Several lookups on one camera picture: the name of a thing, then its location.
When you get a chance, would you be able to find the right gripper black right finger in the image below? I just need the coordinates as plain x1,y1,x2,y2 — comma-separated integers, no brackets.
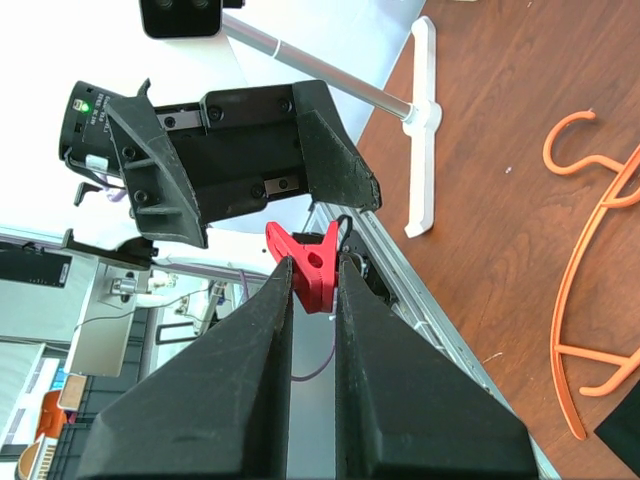
335,256,539,479

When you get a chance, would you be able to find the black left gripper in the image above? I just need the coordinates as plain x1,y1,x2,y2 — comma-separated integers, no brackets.
106,80,382,249

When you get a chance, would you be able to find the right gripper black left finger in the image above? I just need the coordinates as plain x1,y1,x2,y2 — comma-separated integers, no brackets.
77,257,293,479

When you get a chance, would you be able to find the red clothespin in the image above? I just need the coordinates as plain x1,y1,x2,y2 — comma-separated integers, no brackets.
265,221,339,314

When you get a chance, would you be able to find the black underwear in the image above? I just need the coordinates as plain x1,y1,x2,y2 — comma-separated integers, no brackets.
595,391,640,475

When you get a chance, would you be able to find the orange plastic hanger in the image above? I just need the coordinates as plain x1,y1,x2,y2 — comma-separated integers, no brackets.
542,108,640,441

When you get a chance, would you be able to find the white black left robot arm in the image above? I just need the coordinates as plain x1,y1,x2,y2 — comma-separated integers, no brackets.
59,80,382,269

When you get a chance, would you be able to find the white metal clothes rack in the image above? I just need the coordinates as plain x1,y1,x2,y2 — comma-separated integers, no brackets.
219,12,444,239

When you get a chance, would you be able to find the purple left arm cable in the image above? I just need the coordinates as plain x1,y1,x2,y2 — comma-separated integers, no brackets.
237,267,339,384

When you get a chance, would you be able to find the aluminium rail frame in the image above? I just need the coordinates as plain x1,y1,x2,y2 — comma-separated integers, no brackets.
304,199,561,480

